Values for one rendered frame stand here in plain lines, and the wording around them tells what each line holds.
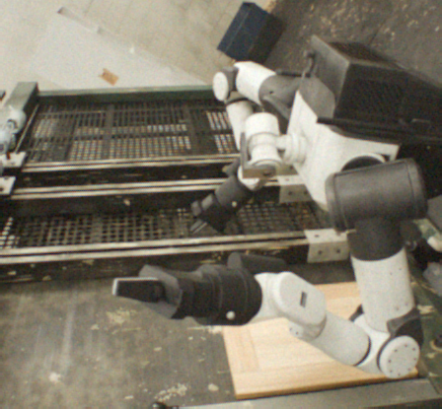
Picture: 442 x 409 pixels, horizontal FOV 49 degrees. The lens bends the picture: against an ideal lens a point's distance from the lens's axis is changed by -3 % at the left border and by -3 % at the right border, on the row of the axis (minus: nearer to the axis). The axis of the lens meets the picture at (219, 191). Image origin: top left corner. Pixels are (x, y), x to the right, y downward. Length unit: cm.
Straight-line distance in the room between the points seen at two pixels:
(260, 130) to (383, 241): 32
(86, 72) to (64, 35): 38
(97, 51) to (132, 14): 146
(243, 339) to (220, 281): 51
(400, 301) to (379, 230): 14
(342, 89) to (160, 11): 535
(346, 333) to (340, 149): 31
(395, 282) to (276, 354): 41
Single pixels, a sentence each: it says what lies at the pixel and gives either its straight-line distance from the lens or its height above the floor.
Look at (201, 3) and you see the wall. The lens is 619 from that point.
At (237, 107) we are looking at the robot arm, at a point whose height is 134.
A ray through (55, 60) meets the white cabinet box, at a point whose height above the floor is 186.
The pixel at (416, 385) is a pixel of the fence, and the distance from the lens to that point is 117.
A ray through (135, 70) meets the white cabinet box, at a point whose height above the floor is 118.
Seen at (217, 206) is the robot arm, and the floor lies 127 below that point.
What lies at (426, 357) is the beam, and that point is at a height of 89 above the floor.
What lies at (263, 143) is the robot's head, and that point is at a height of 143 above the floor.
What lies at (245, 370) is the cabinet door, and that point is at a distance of 114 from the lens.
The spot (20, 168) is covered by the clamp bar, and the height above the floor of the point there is 179.
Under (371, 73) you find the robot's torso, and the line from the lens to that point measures 88.
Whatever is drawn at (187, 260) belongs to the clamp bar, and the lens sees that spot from 137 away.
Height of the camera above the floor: 182
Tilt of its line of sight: 22 degrees down
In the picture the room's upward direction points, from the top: 65 degrees counter-clockwise
